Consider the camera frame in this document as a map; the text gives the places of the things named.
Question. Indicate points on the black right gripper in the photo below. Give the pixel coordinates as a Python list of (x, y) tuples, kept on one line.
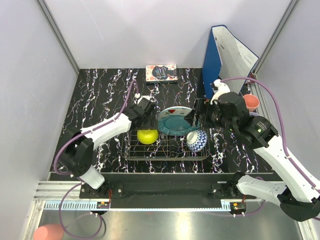
[(201, 107)]

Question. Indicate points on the yellow-green bowl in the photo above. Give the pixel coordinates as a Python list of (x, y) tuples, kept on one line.
[(147, 136)]

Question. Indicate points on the blue white patterned bowl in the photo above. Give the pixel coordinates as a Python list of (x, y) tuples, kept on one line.
[(196, 140)]

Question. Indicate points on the pink plastic cup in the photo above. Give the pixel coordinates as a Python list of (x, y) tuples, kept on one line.
[(251, 102)]

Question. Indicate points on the lavender plastic cup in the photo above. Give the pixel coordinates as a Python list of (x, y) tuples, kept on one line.
[(254, 114)]

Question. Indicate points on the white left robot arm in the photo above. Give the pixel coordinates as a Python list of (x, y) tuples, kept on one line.
[(76, 154)]

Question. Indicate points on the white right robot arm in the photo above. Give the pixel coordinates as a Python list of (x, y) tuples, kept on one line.
[(297, 197)]

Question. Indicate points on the white plate with red pattern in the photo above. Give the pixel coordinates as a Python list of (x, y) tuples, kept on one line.
[(174, 111)]

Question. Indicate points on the teal scalloped plate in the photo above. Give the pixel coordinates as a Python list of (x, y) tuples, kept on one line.
[(175, 125)]

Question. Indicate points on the little women book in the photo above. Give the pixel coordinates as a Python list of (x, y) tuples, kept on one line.
[(161, 73)]

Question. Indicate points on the blue file binder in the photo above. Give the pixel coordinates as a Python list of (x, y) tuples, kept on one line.
[(225, 57)]

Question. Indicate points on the pink object on floor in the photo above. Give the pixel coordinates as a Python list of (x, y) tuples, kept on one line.
[(49, 232)]

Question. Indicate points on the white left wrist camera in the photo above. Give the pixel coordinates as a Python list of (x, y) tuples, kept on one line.
[(138, 98)]

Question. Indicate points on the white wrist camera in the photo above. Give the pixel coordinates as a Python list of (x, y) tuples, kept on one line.
[(220, 89), (138, 98)]

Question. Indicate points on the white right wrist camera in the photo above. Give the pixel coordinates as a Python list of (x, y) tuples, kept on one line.
[(220, 89)]

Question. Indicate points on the wire dish rack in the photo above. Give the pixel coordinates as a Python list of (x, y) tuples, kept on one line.
[(166, 148)]

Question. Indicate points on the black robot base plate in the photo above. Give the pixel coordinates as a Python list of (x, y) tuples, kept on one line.
[(125, 185)]

